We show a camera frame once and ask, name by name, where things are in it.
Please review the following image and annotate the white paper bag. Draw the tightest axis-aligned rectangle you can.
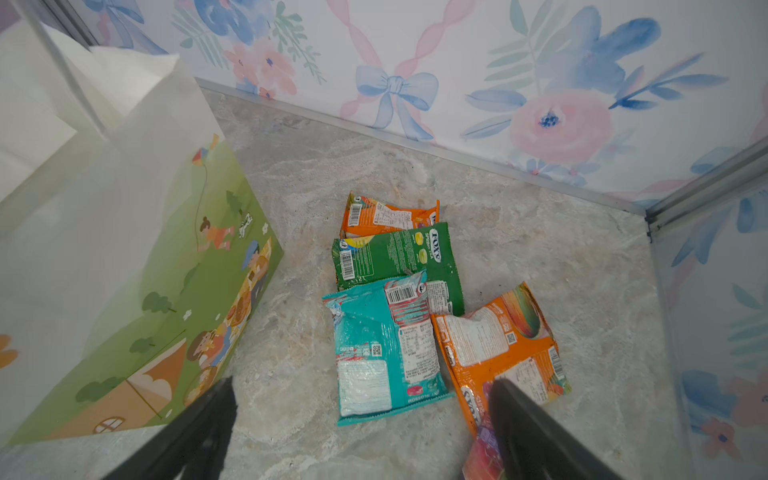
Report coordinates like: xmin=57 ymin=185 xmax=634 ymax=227
xmin=1 ymin=20 xmax=282 ymax=445

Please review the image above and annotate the purple snack pack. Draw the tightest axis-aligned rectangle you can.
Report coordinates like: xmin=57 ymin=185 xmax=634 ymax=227
xmin=461 ymin=427 xmax=506 ymax=480

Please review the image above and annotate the orange snack pack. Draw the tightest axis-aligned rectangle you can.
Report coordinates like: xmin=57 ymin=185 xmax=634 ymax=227
xmin=432 ymin=283 xmax=571 ymax=435
xmin=340 ymin=192 xmax=441 ymax=239

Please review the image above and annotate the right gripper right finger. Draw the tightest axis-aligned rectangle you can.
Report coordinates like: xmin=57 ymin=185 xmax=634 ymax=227
xmin=489 ymin=379 xmax=618 ymax=480

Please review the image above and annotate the orange snack pack back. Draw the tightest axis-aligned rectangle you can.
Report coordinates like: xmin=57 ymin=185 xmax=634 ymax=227
xmin=340 ymin=192 xmax=441 ymax=239

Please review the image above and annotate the teal snack pack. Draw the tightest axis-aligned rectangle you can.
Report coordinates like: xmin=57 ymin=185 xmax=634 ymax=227
xmin=322 ymin=270 xmax=453 ymax=426

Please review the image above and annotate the green snack pack upper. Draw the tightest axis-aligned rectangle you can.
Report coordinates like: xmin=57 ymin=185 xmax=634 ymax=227
xmin=331 ymin=222 xmax=466 ymax=316

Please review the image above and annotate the orange snack pack right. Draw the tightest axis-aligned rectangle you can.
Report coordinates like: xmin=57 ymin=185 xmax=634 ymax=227
xmin=432 ymin=283 xmax=571 ymax=435

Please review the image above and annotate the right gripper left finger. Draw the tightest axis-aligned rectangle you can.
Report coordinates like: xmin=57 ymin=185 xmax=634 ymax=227
xmin=106 ymin=377 xmax=238 ymax=479

